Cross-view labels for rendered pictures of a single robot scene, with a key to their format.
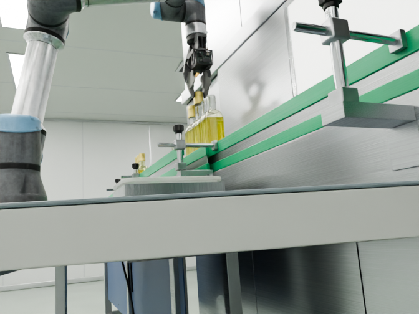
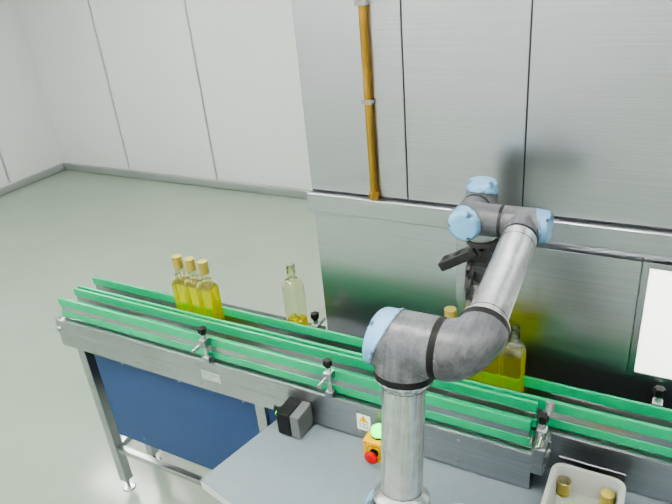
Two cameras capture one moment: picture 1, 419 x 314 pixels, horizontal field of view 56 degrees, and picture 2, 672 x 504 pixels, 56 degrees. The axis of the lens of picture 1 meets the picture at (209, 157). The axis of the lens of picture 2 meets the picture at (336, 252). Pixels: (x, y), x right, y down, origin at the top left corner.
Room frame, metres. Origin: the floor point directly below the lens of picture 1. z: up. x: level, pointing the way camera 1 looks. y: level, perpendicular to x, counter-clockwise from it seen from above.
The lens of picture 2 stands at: (0.40, 1.14, 2.08)
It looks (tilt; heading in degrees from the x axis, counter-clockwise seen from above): 26 degrees down; 323
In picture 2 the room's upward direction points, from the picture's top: 6 degrees counter-clockwise
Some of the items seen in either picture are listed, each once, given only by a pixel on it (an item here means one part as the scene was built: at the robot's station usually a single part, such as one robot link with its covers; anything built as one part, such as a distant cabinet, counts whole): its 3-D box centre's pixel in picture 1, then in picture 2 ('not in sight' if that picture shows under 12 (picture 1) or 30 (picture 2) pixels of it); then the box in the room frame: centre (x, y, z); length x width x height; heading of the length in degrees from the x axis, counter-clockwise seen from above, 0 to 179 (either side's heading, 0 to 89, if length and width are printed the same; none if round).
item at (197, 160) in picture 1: (142, 191); (261, 344); (1.92, 0.34, 0.92); 1.75 x 0.01 x 0.08; 22
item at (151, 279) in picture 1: (149, 273); (285, 434); (1.89, 0.32, 0.54); 1.59 x 0.18 x 0.43; 22
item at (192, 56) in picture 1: (198, 53); (483, 259); (1.28, 0.01, 1.32); 0.09 x 0.08 x 0.12; 22
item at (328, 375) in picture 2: (130, 179); (325, 383); (1.59, 0.33, 0.94); 0.07 x 0.04 x 0.13; 112
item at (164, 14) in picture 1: (168, 6); (476, 218); (1.24, 0.10, 1.48); 0.11 x 0.11 x 0.08; 22
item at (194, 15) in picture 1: (194, 12); (481, 201); (1.29, 0.02, 1.48); 0.09 x 0.08 x 0.11; 112
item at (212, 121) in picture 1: (214, 143); (512, 375); (1.20, -0.02, 0.99); 0.06 x 0.06 x 0.21; 22
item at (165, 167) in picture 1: (127, 192); (248, 357); (1.89, 0.41, 0.92); 1.75 x 0.01 x 0.08; 22
